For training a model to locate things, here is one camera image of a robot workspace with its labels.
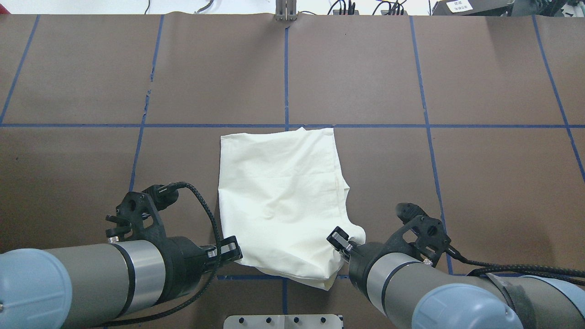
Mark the dark box with label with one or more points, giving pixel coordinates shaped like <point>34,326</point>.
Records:
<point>471,7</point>

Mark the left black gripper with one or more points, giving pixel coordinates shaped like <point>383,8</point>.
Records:
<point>184,257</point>

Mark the near orange black power strip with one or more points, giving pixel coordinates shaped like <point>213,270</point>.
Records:
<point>390,8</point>

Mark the cream long-sleeve cat shirt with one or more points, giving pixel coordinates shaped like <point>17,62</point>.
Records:
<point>281,195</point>

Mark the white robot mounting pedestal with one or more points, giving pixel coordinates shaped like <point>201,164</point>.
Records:
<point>285,321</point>

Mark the far orange black power strip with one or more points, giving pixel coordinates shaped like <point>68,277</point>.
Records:
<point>343,8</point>

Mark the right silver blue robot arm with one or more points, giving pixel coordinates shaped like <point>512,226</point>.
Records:
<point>418,280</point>

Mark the orange black power strip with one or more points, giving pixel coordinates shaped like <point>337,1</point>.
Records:
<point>343,8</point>
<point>390,8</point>

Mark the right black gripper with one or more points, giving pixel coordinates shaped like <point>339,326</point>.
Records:
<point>364,259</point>

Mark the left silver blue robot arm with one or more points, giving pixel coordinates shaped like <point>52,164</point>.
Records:
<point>77,287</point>

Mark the aluminium frame post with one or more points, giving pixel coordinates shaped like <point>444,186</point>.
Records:
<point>286,10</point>

